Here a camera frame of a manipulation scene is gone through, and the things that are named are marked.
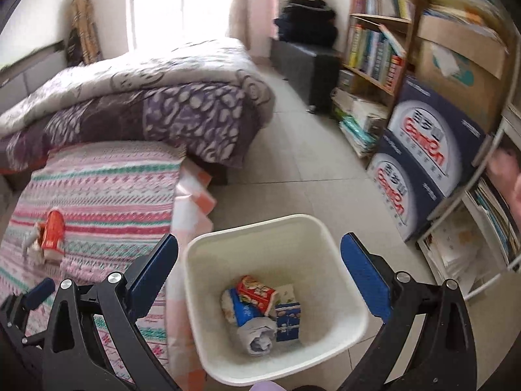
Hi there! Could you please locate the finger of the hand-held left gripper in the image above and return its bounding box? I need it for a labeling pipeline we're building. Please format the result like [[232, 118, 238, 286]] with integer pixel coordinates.
[[16, 277, 56, 314], [0, 295, 51, 349]]

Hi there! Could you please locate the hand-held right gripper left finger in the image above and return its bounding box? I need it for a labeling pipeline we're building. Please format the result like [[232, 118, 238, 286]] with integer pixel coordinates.
[[41, 233, 180, 391]]

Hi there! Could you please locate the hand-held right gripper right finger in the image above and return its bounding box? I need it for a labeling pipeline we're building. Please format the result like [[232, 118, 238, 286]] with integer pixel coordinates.
[[338, 232, 478, 391]]

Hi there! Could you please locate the white ridged plastic piece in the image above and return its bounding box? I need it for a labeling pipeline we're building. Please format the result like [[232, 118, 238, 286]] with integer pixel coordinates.
[[22, 223, 45, 253]]

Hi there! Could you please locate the red wrapper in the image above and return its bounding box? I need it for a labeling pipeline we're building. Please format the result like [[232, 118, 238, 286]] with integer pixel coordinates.
[[41, 208, 66, 262]]

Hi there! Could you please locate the white plastic bin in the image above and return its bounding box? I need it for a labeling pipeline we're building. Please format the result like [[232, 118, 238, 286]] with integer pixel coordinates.
[[182, 214, 369, 387]]

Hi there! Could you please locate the blue box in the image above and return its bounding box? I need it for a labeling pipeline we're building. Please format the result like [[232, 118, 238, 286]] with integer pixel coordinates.
[[275, 302, 302, 343]]

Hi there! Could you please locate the red printed snack packet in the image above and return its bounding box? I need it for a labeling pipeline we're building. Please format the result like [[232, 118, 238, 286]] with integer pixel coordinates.
[[236, 276, 277, 316]]

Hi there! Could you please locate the grey plastic bag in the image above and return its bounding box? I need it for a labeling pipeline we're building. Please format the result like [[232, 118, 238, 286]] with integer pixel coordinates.
[[236, 315, 277, 357]]

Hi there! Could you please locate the patterned striped tablecloth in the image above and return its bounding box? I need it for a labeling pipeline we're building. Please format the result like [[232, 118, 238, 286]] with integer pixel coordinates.
[[0, 142, 188, 384]]

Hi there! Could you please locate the pink checked undercloth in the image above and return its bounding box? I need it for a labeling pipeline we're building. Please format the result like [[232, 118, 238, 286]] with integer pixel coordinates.
[[165, 159, 218, 379]]

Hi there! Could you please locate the loose papers pile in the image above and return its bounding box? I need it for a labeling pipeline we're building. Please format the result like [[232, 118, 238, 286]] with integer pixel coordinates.
[[421, 179, 521, 290]]

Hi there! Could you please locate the navy printed carton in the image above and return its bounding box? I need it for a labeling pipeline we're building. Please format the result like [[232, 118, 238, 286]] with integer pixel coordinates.
[[387, 75, 489, 198], [366, 130, 448, 241]]

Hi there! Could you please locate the stack of flat books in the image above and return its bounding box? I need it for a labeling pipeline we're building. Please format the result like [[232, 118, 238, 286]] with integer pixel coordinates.
[[331, 87, 391, 157]]

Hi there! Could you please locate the purple patterned bedspread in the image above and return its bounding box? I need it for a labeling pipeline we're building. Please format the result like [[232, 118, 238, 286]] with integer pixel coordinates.
[[0, 81, 265, 172]]

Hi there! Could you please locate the white metal rack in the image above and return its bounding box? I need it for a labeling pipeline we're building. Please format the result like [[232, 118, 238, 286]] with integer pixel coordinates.
[[417, 118, 521, 300]]

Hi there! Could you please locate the pink blurred item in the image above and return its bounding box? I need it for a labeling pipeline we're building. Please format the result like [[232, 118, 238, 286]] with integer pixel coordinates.
[[486, 147, 521, 208]]

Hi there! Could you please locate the white cartoon quilt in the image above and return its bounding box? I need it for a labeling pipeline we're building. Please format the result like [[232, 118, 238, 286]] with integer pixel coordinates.
[[0, 37, 273, 139]]

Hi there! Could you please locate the black storage bench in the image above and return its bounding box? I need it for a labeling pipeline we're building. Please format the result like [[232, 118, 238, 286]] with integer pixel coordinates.
[[271, 38, 343, 112]]

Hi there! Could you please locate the brown cardboard box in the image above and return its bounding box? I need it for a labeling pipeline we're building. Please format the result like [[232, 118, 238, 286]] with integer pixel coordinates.
[[417, 12, 511, 80], [412, 41, 507, 133]]

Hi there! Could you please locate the grey upholstered headboard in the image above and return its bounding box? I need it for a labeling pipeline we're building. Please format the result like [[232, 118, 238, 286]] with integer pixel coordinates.
[[0, 41, 66, 86]]

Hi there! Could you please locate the black bag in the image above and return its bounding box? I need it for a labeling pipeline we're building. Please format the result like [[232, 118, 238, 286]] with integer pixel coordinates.
[[65, 28, 86, 66]]

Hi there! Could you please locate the wooden bookshelf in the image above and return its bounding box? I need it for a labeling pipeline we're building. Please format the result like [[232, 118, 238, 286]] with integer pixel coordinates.
[[331, 0, 422, 159]]

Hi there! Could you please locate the dark clothes pile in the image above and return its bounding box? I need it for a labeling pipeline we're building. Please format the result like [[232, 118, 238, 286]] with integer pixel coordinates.
[[275, 0, 338, 41]]

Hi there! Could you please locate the plaid coat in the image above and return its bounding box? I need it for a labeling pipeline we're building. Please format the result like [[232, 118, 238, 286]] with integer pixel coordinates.
[[71, 0, 102, 66]]

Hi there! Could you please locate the window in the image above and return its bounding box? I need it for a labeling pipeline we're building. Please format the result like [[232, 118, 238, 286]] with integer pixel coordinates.
[[126, 0, 237, 51]]

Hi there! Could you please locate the pale curtain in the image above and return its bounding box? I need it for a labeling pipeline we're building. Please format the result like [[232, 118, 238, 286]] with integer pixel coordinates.
[[228, 0, 261, 55]]

